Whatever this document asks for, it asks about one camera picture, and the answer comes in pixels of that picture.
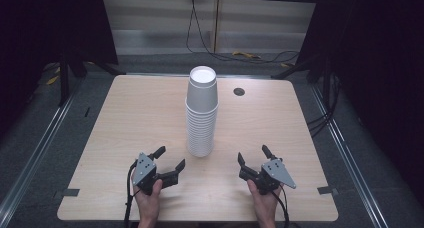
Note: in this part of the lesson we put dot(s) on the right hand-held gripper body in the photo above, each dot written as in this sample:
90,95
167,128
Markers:
277,174

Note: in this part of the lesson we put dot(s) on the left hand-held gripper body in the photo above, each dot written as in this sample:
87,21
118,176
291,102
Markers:
144,170

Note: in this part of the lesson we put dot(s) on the stack of white paper cups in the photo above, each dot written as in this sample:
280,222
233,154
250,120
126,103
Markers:
202,121

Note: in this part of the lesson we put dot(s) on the person's right hand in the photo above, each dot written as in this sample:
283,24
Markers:
265,205

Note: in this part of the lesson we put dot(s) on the person's left hand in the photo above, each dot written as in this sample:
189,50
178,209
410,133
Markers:
149,204

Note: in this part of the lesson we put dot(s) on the grey tape piece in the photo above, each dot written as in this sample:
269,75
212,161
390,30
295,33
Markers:
69,192
327,190

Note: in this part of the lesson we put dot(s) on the small black tape strip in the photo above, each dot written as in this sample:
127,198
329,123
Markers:
87,112

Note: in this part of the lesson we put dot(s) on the black metal stand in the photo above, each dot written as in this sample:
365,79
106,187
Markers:
293,69
64,81

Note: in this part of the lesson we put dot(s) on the yellow floor tape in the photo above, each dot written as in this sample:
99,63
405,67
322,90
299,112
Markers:
246,54
52,80

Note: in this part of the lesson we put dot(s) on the black curtain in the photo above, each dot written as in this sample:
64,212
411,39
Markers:
373,71
50,28

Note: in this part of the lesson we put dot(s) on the metal floor rail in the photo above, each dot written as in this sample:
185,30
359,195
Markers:
33,158
346,161

